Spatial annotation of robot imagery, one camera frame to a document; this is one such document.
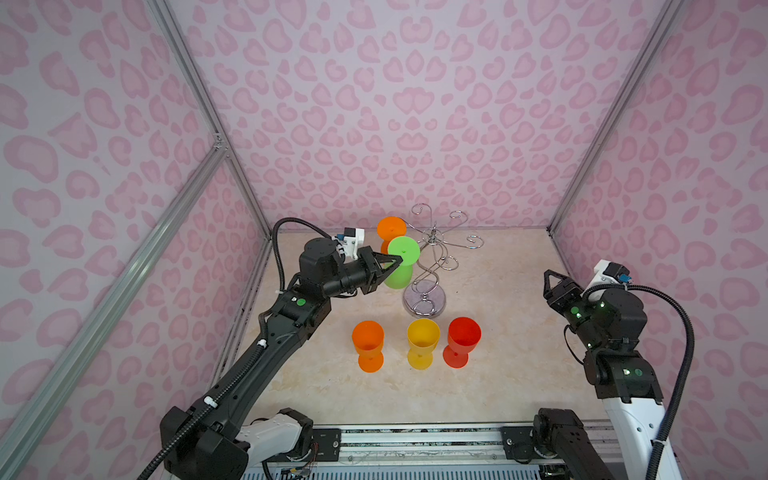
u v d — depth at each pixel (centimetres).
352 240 65
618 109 85
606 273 58
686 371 47
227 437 40
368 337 77
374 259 63
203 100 82
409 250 68
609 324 48
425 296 98
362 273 60
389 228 75
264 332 47
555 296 60
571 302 59
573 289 58
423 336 81
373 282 62
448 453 72
